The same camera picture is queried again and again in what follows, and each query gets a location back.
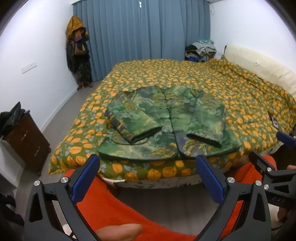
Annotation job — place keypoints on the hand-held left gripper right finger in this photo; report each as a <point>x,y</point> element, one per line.
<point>209,180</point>

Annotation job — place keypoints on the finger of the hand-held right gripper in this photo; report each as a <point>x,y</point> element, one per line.
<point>286,139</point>
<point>261,162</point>

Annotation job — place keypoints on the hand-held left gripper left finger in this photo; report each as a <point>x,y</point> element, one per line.
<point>84,180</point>

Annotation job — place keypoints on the green landscape print jacket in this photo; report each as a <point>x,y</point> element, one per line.
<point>166,129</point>

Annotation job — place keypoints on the brown shoulder bag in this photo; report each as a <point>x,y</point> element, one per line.
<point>79,49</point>

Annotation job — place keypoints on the dark hanging clothes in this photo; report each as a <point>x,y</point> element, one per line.
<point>81,69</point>

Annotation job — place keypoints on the pile of clothes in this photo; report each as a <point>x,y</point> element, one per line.
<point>201,49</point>

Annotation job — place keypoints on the person's right hand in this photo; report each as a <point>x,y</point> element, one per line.
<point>282,213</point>

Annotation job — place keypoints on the person's left hand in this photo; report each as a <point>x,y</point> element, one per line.
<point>120,231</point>

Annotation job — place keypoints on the small dark card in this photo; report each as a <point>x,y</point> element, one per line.
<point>274,121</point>

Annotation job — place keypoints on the person's orange trousers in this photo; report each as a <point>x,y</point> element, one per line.
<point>111,208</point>

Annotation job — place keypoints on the brown wooden dresser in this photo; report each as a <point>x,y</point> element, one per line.
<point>27,143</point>

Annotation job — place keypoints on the white furniture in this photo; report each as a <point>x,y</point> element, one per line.
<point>9,162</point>

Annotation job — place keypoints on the black bag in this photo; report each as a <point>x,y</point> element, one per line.
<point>11,118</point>

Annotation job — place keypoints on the orange floral quilt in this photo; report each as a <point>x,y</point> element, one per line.
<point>161,74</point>

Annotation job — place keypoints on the yellow patterned hooded coat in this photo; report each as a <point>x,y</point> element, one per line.
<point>74,25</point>

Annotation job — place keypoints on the blue curtain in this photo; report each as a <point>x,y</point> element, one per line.
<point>138,34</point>

